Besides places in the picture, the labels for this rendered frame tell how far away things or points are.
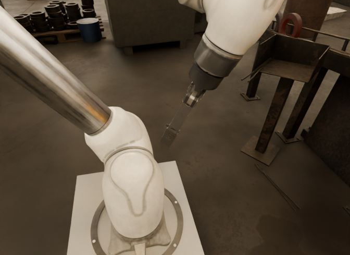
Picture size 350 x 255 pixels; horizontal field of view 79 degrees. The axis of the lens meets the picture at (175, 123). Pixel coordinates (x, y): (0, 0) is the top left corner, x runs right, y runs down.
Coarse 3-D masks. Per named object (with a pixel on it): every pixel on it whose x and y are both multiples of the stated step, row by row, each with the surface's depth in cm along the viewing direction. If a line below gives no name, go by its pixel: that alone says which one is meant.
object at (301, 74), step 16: (272, 48) 118; (288, 48) 113; (304, 48) 108; (320, 48) 104; (256, 64) 110; (272, 64) 115; (288, 64) 114; (304, 64) 112; (320, 64) 101; (288, 80) 109; (304, 80) 98; (272, 112) 123; (272, 128) 129; (256, 144) 143; (272, 144) 150
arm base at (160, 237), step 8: (160, 224) 64; (112, 232) 63; (152, 232) 61; (160, 232) 64; (112, 240) 62; (120, 240) 61; (128, 240) 60; (136, 240) 60; (144, 240) 60; (152, 240) 62; (160, 240) 63; (168, 240) 63; (112, 248) 60; (120, 248) 60; (128, 248) 61; (136, 248) 59; (144, 248) 59
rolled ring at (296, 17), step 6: (282, 18) 144; (288, 18) 139; (294, 18) 134; (300, 18) 133; (282, 24) 145; (294, 24) 135; (300, 24) 133; (282, 30) 147; (294, 30) 136; (300, 30) 134; (294, 36) 136
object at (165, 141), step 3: (180, 129) 51; (165, 132) 52; (165, 135) 53; (162, 138) 54; (165, 138) 53; (171, 138) 53; (174, 138) 52; (159, 141) 55; (162, 141) 54; (165, 141) 54; (168, 141) 54; (171, 141) 53; (165, 144) 55; (168, 144) 54; (168, 147) 55
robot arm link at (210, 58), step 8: (208, 40) 40; (200, 48) 42; (208, 48) 40; (216, 48) 39; (200, 56) 42; (208, 56) 41; (216, 56) 40; (224, 56) 40; (232, 56) 40; (240, 56) 41; (200, 64) 43; (208, 64) 41; (216, 64) 41; (224, 64) 41; (232, 64) 42; (208, 72) 44; (216, 72) 42; (224, 72) 43
